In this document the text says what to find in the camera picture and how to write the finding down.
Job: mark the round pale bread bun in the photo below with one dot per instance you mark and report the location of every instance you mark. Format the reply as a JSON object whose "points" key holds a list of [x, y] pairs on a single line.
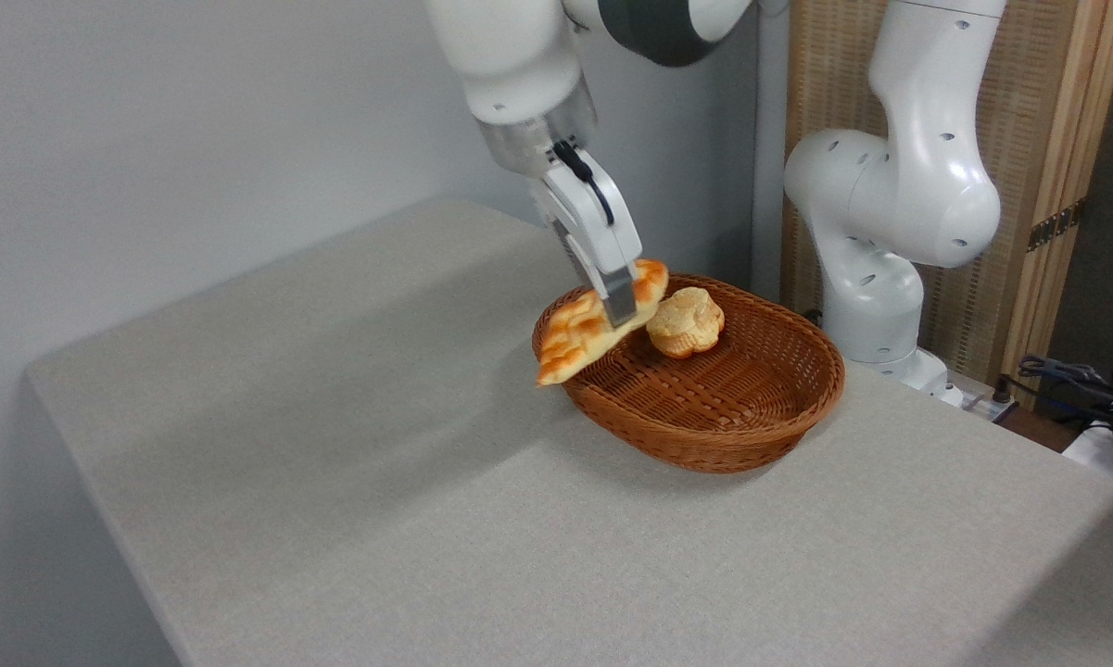
{"points": [[688, 324]]}

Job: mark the metal screen hinge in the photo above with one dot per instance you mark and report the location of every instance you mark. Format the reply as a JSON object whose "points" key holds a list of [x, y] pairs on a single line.
{"points": [[1056, 225]]}

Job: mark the braided golden bread loaf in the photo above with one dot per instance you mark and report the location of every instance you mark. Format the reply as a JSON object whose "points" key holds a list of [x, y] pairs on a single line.
{"points": [[575, 338]]}

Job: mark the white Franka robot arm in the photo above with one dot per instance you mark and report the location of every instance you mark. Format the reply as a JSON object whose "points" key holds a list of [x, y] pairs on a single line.
{"points": [[908, 185]]}

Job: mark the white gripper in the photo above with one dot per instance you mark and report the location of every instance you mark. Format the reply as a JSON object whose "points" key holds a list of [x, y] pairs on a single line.
{"points": [[593, 227]]}

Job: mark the brown oval wicker basket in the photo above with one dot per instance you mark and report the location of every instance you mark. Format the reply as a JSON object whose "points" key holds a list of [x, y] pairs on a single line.
{"points": [[704, 408]]}

